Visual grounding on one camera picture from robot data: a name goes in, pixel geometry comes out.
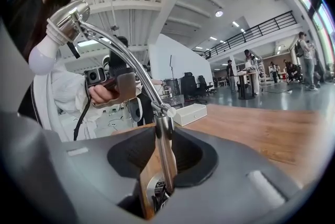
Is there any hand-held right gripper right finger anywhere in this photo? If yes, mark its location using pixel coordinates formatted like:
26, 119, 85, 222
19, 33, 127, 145
157, 127, 310, 224

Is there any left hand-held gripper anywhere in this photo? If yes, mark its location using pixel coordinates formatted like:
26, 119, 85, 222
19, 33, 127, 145
91, 54, 138, 109

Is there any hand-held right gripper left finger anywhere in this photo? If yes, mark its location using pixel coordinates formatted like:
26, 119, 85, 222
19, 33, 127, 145
51, 125, 158, 224

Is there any person's left forearm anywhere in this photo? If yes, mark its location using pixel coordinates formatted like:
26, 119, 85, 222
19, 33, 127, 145
51, 70, 92, 111

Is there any person's left hand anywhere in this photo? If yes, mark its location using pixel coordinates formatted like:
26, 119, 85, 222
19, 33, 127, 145
88, 85, 119, 105

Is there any silver metal pot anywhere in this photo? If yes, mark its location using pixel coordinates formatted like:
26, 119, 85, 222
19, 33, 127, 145
163, 78, 182, 98

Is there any black table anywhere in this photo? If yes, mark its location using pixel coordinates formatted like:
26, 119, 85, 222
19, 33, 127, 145
160, 94, 185, 111

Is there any black office chair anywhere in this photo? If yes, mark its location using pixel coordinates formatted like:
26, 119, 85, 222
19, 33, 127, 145
197, 74, 215, 96
180, 72, 199, 100

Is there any person's white shirt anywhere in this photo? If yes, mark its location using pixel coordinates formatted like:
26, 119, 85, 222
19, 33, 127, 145
33, 49, 144, 143

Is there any white box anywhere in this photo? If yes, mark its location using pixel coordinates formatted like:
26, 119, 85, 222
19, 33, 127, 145
173, 103, 208, 127

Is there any tall wooden-top table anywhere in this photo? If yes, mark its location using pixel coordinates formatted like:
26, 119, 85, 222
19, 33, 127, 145
232, 71, 259, 100

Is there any black balcony railing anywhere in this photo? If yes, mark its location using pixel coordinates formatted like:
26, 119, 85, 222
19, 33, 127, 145
204, 10, 298, 60

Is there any small black action camera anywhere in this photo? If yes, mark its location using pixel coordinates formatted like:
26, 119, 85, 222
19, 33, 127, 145
83, 66, 107, 87

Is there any black cable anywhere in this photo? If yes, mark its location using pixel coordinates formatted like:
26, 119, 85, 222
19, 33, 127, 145
73, 86, 92, 142

